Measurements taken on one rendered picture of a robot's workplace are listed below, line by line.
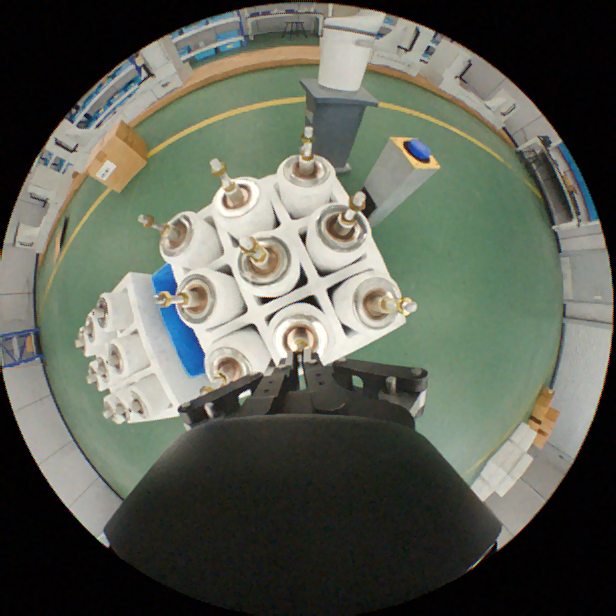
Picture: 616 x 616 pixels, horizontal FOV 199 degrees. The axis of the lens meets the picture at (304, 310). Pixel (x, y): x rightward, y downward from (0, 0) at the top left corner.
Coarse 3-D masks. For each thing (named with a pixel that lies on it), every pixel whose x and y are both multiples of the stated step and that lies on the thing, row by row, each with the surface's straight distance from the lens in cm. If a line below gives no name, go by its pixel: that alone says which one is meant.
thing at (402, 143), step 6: (390, 138) 34; (396, 138) 35; (402, 138) 36; (408, 138) 37; (396, 144) 33; (402, 144) 34; (402, 150) 32; (408, 150) 33; (408, 156) 32; (414, 156) 33; (414, 162) 32; (420, 162) 33; (426, 162) 34; (432, 162) 36; (420, 168) 32; (426, 168) 33; (432, 168) 34; (438, 168) 36
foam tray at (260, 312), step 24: (336, 192) 38; (288, 216) 34; (216, 264) 35; (312, 264) 31; (360, 264) 33; (384, 264) 35; (240, 288) 33; (312, 288) 31; (264, 312) 31; (216, 336) 35; (264, 336) 32; (336, 336) 32; (360, 336) 33
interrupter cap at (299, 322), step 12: (300, 312) 24; (288, 324) 24; (300, 324) 24; (312, 324) 24; (276, 336) 24; (288, 336) 24; (312, 336) 24; (324, 336) 24; (276, 348) 24; (288, 348) 24; (312, 348) 24; (324, 348) 24
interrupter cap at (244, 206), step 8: (240, 184) 31; (248, 184) 31; (256, 184) 30; (248, 192) 30; (256, 192) 29; (216, 200) 31; (224, 200) 31; (248, 200) 29; (256, 200) 28; (216, 208) 30; (224, 208) 30; (232, 208) 29; (240, 208) 28; (248, 208) 28; (224, 216) 29; (232, 216) 28; (240, 216) 28
